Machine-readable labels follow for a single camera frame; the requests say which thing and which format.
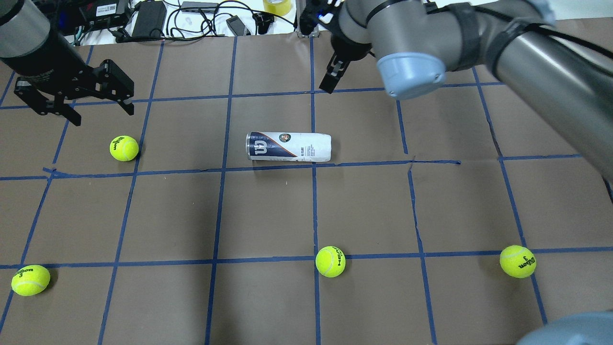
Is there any yellow tennis ball lower right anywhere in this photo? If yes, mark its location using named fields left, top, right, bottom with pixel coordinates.
left=499, top=245, right=536, bottom=279

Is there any yellow tennis ball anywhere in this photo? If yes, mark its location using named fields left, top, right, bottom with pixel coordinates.
left=315, top=245, right=346, bottom=278
left=109, top=135, right=140, bottom=161
left=11, top=264, right=51, bottom=297
left=499, top=245, right=536, bottom=279

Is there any grey usb hub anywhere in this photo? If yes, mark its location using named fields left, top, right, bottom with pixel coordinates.
left=180, top=1, right=219, bottom=13

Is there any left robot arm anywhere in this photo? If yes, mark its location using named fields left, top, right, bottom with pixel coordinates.
left=0, top=0, right=135, bottom=126

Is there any yellow tennis ball lower left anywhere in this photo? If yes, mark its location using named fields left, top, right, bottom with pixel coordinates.
left=11, top=264, right=51, bottom=297

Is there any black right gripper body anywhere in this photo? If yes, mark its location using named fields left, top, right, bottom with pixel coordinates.
left=311, top=0, right=372, bottom=60

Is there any yellow tennis ball upper left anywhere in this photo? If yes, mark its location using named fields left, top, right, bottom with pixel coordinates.
left=109, top=135, right=140, bottom=161

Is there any white Wilson tennis ball can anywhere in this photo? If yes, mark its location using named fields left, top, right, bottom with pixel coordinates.
left=245, top=131, right=331, bottom=163

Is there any yellow tape roll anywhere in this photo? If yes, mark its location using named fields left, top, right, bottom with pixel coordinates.
left=262, top=0, right=293, bottom=17

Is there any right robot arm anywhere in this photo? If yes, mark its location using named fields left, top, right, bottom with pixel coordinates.
left=297, top=0, right=612, bottom=345

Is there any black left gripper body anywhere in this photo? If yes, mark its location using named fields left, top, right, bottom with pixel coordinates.
left=14, top=60, right=117, bottom=103

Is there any yellow tennis ball centre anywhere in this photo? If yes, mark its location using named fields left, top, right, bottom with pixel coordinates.
left=315, top=245, right=346, bottom=278

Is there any aluminium frame post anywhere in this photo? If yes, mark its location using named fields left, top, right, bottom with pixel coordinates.
left=295, top=0, right=319, bottom=37

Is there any black power adapter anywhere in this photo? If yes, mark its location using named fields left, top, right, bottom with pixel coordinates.
left=131, top=0, right=167, bottom=39

